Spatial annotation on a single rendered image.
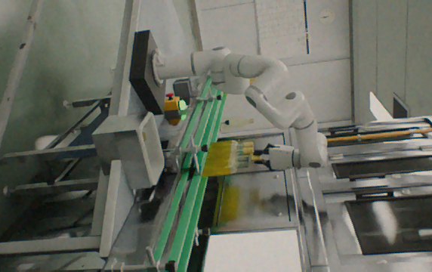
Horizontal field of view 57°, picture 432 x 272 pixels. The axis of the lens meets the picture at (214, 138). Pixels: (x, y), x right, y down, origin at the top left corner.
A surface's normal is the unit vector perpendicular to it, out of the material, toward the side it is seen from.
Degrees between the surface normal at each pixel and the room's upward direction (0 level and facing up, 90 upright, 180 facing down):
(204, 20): 90
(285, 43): 90
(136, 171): 90
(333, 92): 90
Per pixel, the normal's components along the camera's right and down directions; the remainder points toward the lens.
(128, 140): -0.10, 0.41
